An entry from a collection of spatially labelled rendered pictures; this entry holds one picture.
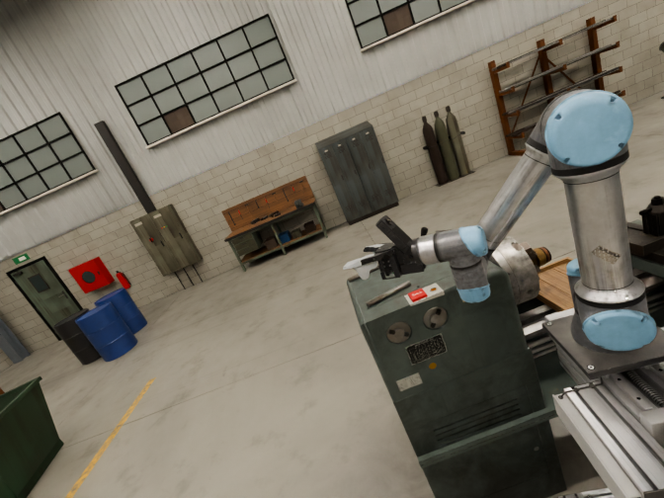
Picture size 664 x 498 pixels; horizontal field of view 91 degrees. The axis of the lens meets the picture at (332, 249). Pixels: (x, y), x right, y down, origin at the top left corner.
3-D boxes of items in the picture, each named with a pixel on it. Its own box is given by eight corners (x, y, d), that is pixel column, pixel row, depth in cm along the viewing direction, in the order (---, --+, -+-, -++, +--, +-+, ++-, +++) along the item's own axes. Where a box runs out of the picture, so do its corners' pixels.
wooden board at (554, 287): (567, 318, 137) (565, 310, 136) (515, 285, 172) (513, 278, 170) (635, 290, 136) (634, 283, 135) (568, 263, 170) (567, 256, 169)
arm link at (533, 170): (557, 77, 72) (450, 248, 100) (565, 79, 63) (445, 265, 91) (611, 97, 70) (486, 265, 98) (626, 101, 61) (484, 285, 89)
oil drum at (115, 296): (113, 343, 656) (86, 307, 630) (128, 328, 712) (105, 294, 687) (138, 333, 652) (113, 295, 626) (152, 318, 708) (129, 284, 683)
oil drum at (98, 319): (97, 367, 568) (65, 326, 542) (117, 347, 624) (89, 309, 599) (126, 355, 564) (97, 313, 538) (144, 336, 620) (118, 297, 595)
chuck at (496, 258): (521, 316, 134) (493, 246, 132) (486, 299, 166) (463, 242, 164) (529, 313, 134) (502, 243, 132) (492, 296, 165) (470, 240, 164)
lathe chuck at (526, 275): (529, 313, 134) (502, 243, 132) (492, 296, 165) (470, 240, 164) (549, 305, 134) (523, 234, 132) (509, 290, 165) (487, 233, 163)
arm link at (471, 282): (493, 280, 88) (482, 244, 84) (492, 304, 79) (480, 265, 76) (462, 284, 92) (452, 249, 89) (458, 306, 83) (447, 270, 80)
